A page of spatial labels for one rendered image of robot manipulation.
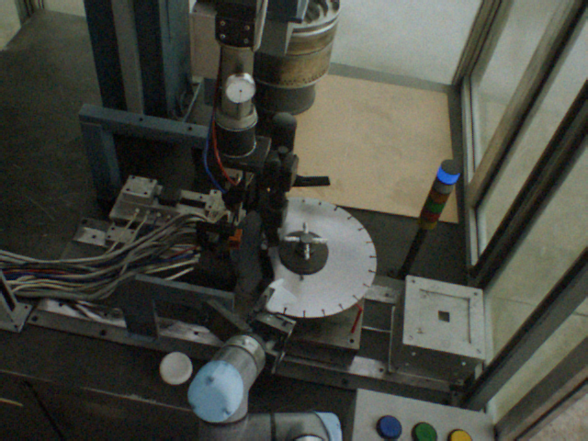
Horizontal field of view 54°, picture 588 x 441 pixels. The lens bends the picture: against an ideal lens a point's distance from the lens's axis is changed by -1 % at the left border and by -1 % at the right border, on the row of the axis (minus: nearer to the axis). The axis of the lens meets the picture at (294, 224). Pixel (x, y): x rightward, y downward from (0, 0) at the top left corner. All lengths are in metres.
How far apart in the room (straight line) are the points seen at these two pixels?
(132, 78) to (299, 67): 0.47
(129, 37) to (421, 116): 0.98
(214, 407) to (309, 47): 1.13
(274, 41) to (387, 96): 0.83
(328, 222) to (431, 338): 0.35
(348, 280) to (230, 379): 0.49
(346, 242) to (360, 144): 0.59
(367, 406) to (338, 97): 1.14
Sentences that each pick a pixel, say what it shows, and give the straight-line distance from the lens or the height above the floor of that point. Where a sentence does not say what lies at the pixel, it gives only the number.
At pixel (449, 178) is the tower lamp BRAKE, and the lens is 1.27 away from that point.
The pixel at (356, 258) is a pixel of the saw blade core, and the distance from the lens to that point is 1.32.
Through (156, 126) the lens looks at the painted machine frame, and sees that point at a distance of 1.43.
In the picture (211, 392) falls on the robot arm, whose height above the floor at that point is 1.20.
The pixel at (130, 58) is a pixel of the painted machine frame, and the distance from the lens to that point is 1.66.
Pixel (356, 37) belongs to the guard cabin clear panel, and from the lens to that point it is 2.18.
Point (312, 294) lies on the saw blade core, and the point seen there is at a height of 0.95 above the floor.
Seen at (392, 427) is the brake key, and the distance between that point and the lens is 1.20.
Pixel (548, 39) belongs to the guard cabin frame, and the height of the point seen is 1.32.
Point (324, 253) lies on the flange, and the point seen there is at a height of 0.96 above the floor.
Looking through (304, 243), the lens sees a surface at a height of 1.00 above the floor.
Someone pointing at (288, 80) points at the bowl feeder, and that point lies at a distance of 1.77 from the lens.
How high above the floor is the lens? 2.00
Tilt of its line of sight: 51 degrees down
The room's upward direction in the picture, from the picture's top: 9 degrees clockwise
